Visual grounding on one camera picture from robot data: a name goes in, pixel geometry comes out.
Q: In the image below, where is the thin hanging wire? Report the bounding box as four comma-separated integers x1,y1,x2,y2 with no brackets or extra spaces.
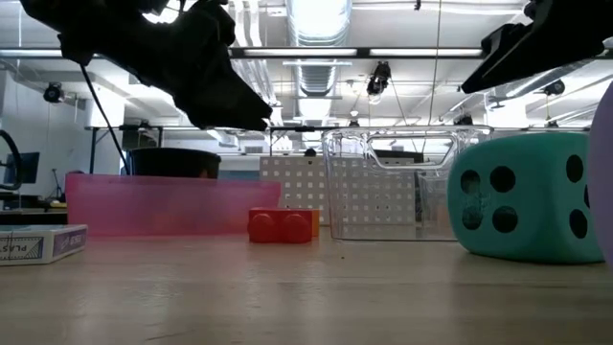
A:
426,0,441,127

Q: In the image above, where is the dark background desk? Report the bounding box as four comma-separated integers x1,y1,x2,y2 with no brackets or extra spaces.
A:
0,206,68,226

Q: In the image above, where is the teal foam die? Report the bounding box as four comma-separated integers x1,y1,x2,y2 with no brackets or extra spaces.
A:
446,131,605,265

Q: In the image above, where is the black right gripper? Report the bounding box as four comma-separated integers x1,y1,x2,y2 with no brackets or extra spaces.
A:
461,0,613,93

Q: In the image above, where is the red two-stud toy block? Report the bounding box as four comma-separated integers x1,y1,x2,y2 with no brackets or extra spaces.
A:
246,206,315,244

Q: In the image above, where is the thick black curved cable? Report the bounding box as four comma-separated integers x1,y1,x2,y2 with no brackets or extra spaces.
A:
0,129,23,192

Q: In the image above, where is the black round bucket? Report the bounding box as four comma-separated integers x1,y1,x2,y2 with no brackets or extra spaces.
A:
127,147,222,180

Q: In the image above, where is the black computer monitor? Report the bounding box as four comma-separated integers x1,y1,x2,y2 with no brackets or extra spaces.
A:
4,151,41,186

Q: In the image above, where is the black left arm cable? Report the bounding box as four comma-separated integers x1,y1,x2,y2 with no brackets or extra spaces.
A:
79,61,131,176

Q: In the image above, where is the black background device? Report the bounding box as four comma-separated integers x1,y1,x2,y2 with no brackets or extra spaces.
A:
47,167,68,211

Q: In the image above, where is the silver ventilation duct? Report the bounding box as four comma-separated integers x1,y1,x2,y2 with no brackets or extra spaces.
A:
285,0,354,97

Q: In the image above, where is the black background table frame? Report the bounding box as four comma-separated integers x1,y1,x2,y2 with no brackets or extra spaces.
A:
84,123,312,176

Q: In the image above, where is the purple foam die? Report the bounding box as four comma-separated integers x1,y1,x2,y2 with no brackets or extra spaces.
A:
586,80,613,269

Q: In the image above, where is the clear plastic bin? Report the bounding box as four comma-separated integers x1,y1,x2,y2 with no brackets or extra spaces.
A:
321,124,494,242

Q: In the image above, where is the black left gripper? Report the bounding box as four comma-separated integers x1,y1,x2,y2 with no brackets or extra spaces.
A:
136,0,273,131

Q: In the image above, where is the black overhead frame beam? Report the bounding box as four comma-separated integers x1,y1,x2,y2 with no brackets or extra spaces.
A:
0,46,613,60

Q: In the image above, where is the pink translucent plastic tray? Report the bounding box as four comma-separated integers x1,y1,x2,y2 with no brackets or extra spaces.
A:
65,172,283,237

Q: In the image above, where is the white perforated metal basket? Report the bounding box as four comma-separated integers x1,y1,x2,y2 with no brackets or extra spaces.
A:
259,155,420,226

